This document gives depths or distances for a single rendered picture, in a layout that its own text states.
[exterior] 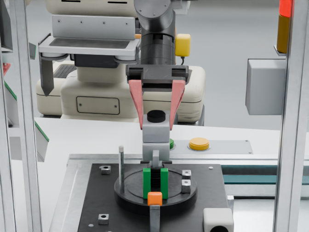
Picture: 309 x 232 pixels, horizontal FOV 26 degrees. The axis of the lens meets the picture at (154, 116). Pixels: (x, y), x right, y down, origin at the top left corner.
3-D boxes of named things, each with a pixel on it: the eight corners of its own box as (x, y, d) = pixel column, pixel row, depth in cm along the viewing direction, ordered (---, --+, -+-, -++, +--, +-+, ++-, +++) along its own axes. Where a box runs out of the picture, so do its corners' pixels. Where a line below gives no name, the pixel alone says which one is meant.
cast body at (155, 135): (143, 142, 113) (143, 105, 110) (169, 142, 113) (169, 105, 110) (141, 167, 106) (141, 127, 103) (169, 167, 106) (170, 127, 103)
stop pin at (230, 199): (225, 215, 115) (226, 195, 114) (232, 215, 115) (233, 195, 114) (226, 219, 114) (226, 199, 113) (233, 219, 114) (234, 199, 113)
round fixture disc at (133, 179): (117, 175, 120) (116, 165, 119) (195, 175, 120) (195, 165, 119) (111, 216, 107) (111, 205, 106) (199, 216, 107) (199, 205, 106)
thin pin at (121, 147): (119, 191, 110) (118, 144, 107) (124, 191, 110) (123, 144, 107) (119, 194, 109) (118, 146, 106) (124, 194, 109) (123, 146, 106)
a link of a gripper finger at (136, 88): (172, 124, 105) (173, 67, 107) (126, 124, 105) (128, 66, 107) (171, 135, 111) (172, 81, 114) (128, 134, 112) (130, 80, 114)
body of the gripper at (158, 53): (188, 76, 107) (189, 32, 109) (125, 74, 107) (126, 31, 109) (187, 88, 113) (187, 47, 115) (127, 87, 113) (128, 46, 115)
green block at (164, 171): (160, 195, 109) (160, 167, 107) (168, 195, 109) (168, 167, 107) (160, 199, 108) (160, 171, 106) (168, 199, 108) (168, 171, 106)
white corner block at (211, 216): (202, 229, 107) (203, 206, 105) (230, 229, 107) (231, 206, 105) (203, 245, 103) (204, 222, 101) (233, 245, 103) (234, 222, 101)
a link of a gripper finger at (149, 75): (185, 124, 105) (185, 68, 107) (139, 124, 105) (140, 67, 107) (183, 135, 111) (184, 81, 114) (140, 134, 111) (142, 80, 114)
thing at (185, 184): (181, 187, 111) (181, 179, 111) (190, 187, 111) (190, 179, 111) (181, 193, 110) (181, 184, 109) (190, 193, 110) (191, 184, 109)
